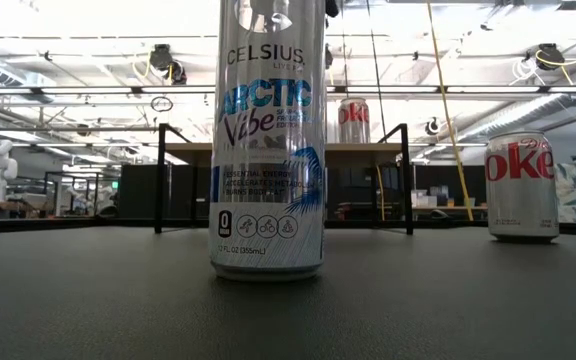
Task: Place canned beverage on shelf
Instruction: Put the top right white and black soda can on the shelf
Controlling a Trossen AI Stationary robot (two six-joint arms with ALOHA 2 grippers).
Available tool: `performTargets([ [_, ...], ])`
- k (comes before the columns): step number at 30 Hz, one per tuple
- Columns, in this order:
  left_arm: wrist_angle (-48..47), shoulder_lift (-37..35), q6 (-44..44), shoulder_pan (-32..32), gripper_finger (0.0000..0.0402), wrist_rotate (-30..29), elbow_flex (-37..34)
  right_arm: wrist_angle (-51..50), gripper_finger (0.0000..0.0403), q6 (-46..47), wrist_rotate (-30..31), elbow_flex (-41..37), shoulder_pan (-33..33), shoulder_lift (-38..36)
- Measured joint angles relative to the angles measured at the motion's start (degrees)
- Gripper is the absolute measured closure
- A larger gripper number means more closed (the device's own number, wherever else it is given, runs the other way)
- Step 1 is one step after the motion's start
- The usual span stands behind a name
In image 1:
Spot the short yellow cable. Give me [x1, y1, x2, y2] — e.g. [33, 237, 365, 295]
[375, 165, 387, 223]

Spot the long ceiling light strip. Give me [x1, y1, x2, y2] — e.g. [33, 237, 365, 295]
[0, 85, 576, 96]

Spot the long yellow cable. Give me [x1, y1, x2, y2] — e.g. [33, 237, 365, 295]
[425, 0, 475, 223]

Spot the white storage box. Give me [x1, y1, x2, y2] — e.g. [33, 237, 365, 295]
[413, 193, 440, 209]

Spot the black partition wall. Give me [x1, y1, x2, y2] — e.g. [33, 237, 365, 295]
[117, 163, 212, 222]

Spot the ceiling cable reel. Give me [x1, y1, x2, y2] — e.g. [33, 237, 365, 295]
[147, 43, 189, 87]
[521, 42, 576, 89]

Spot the black power cable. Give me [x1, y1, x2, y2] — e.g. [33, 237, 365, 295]
[365, 0, 389, 140]

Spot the silver Diet Coke can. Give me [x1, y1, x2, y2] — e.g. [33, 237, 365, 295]
[484, 130, 561, 245]
[338, 97, 372, 145]

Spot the wooden shelf black metal frame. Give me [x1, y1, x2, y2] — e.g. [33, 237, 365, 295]
[154, 123, 416, 237]

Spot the black table mat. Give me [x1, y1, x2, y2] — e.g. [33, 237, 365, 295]
[0, 227, 576, 360]

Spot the white silver Celsius can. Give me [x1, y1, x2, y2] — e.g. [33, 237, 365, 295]
[208, 0, 327, 284]

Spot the round hanging ring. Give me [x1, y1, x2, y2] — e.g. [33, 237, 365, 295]
[149, 95, 175, 114]

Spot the silver ventilation duct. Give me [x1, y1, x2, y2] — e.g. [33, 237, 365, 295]
[0, 53, 57, 104]
[455, 93, 576, 151]

